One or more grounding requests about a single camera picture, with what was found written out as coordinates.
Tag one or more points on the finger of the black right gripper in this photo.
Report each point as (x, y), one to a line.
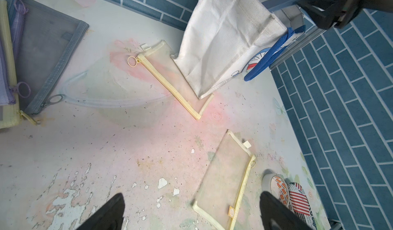
(325, 13)

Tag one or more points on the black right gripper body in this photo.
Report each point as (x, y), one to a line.
(347, 10)

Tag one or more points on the white canvas Doraemon tote bag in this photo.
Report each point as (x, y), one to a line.
(224, 36)

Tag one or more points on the striped tape roll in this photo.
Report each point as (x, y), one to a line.
(300, 206)

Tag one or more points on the yellow mesh pouch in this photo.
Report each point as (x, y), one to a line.
(220, 193)
(159, 62)

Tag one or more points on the purple mesh pouch upright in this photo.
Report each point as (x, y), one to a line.
(9, 67)

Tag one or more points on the yellow mesh pouch by bag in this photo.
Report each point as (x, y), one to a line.
(159, 62)

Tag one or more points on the clear tape roll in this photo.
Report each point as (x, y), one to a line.
(277, 186)

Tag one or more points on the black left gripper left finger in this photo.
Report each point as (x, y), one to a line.
(108, 217)

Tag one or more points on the aluminium corner frame post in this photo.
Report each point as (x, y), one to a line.
(304, 40)

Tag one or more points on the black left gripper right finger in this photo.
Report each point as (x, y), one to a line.
(276, 216)

